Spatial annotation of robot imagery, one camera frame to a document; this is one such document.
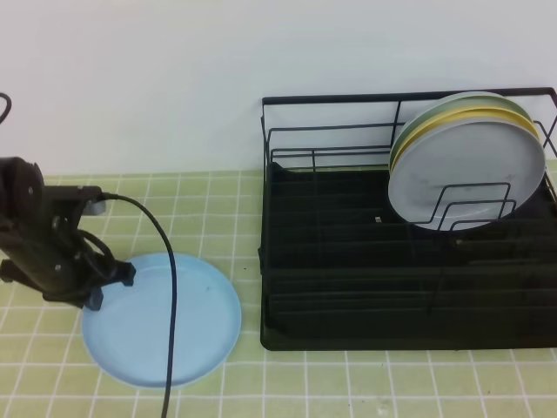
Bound grey plate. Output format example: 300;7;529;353
388;118;545;231

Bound yellow plate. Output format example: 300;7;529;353
389;106;540;172

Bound black camera cable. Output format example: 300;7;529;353
99;193;177;418

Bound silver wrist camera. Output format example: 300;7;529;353
83;200;106;216

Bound black wire dish rack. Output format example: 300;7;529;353
259;87;556;351

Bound light blue plate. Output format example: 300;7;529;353
82;253;242;389

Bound green plate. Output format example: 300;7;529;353
389;91;534;171

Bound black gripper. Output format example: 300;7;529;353
1;185;136;312

